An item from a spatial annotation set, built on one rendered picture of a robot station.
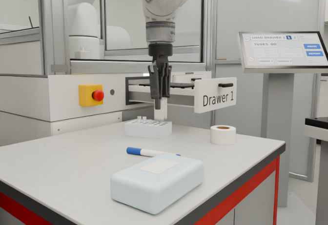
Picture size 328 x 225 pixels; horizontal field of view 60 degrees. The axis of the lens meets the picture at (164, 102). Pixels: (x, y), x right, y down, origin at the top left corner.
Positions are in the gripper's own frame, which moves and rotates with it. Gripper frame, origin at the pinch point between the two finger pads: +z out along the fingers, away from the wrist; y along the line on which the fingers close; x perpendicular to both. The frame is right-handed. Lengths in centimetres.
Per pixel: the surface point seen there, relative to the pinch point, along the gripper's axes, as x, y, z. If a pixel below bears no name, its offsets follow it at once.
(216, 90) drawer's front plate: -13.1, 19.3, -4.9
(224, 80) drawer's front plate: -14.7, 25.5, -8.2
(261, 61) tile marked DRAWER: -21, 101, -16
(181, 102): -2.9, 11.3, -1.0
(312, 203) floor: -56, 139, 84
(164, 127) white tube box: -3.3, -4.4, 4.7
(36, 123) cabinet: 39.3, -12.8, 5.3
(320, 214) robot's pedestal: -50, 32, 41
